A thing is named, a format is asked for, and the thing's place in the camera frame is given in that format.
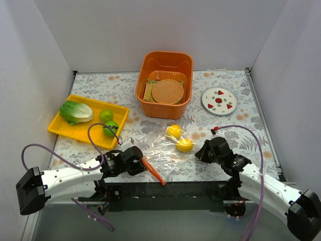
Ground yellow fake lemon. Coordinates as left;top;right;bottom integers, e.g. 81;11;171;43
176;138;194;153
166;125;182;139

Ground clear zip top bag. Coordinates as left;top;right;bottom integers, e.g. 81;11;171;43
135;125;199;186

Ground green fake melon black stripes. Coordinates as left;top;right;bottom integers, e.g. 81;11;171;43
102;120;119;137

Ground green fake pear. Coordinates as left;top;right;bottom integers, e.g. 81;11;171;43
99;109;113;123

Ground fake green lettuce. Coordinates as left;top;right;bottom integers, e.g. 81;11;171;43
59;100;93;125

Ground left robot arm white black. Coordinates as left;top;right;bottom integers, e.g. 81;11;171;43
16;146;145;215

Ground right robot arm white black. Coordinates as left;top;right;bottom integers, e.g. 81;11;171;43
195;137;320;240

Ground white plate with strawberries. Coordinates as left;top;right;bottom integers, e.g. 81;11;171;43
201;86;238;116

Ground yellow plastic tray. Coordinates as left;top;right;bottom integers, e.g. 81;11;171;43
48;94;129;150

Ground round woven orange coaster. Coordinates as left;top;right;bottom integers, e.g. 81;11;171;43
152;79;184;104

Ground square woven mat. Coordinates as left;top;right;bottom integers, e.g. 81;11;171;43
143;83;155;102

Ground orange plastic bin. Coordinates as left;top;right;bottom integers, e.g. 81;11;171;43
136;51;193;119

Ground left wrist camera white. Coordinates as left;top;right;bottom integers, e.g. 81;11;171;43
119;138;134;152

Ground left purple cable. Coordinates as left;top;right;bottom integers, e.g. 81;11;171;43
21;123;123;232

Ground purple cable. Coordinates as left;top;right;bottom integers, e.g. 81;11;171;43
21;123;123;232
211;125;264;241

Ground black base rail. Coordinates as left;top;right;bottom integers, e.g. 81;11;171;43
78;181;255;218

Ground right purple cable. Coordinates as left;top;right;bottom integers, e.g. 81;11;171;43
211;125;264;241

